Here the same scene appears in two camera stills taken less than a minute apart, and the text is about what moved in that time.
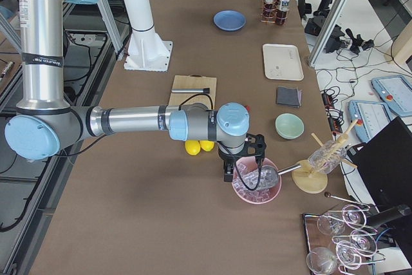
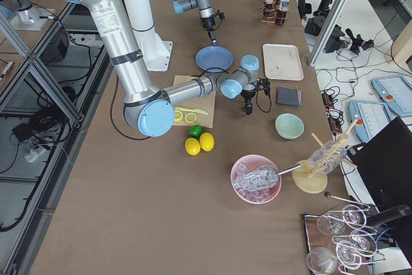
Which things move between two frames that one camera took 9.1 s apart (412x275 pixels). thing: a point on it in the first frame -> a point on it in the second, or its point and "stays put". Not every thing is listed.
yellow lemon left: (192, 147) stays put
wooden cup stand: (306, 180) stays put
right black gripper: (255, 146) -> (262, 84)
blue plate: (229, 20) -> (214, 59)
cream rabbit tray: (282, 62) stays put
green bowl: (289, 125) stays put
